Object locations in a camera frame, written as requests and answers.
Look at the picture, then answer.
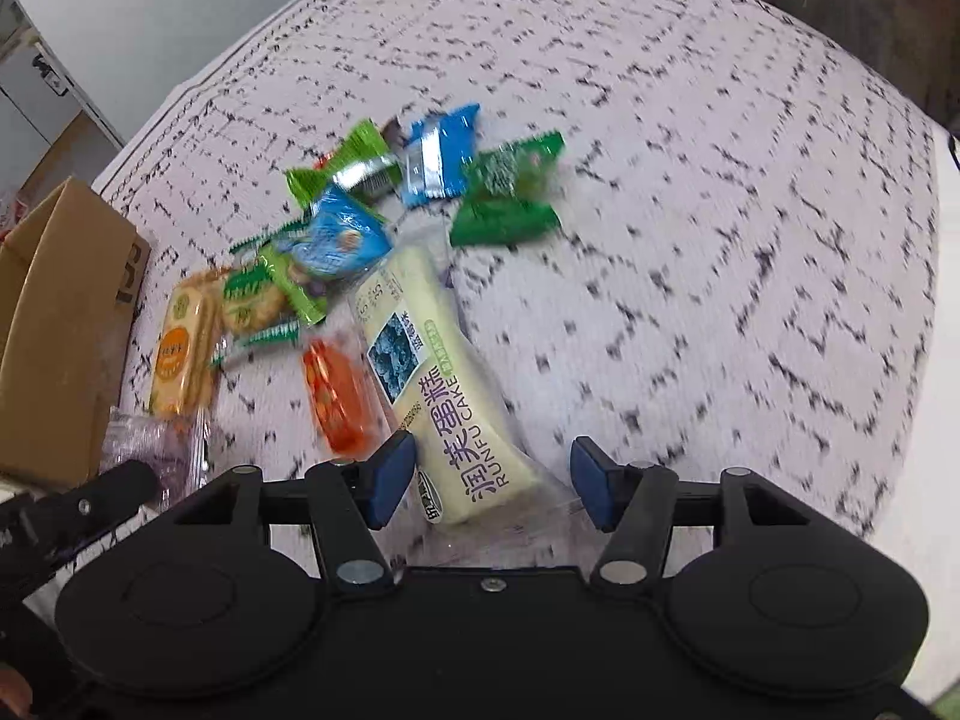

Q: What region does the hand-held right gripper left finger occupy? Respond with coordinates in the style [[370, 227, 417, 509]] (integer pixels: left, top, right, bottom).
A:
[[172, 431, 417, 590]]

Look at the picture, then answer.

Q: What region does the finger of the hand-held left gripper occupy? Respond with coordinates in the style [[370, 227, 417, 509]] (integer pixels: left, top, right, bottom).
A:
[[28, 461, 162, 550]]

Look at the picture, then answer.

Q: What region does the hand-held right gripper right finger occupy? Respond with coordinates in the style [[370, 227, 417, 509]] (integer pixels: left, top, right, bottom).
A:
[[570, 435, 815, 586]]

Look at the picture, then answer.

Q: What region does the translucent dark snack packet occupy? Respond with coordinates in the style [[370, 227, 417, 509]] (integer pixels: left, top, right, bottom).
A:
[[101, 405, 215, 511]]

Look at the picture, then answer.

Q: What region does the orange snack packet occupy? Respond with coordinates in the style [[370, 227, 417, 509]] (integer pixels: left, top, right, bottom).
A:
[[300, 337, 377, 458]]

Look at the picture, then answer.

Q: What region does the long white cake packet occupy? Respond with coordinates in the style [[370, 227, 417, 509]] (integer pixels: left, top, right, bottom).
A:
[[349, 232, 575, 548]]

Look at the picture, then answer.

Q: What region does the orange cracker packet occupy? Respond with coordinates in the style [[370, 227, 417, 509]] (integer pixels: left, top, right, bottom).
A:
[[146, 268, 227, 421]]

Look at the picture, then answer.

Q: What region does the brown cardboard box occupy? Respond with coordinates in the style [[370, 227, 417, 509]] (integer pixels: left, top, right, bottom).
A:
[[0, 176, 152, 485]]

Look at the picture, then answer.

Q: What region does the green cracker packet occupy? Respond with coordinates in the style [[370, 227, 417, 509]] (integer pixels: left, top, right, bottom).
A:
[[214, 259, 302, 350]]

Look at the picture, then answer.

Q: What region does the blue snack packet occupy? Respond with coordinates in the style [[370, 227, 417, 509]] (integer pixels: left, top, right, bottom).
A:
[[266, 187, 395, 286]]

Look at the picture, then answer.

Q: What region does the dark green snack packet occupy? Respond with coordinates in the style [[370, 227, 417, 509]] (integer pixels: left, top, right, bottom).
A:
[[450, 131, 565, 247]]

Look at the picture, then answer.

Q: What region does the small bright green packet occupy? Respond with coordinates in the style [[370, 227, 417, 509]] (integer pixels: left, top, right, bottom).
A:
[[229, 229, 331, 325]]

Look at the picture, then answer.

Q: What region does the white black-patterned tablecloth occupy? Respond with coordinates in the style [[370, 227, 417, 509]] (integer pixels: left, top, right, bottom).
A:
[[90, 0, 942, 571]]

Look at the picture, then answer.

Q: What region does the blue and silver packet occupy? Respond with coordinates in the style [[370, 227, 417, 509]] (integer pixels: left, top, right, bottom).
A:
[[382, 103, 481, 209]]

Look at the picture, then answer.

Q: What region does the light green snack packet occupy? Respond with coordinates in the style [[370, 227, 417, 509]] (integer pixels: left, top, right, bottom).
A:
[[285, 118, 402, 211]]

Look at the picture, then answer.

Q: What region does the white cabinet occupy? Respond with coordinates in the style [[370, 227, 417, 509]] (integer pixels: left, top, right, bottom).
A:
[[0, 0, 128, 188]]

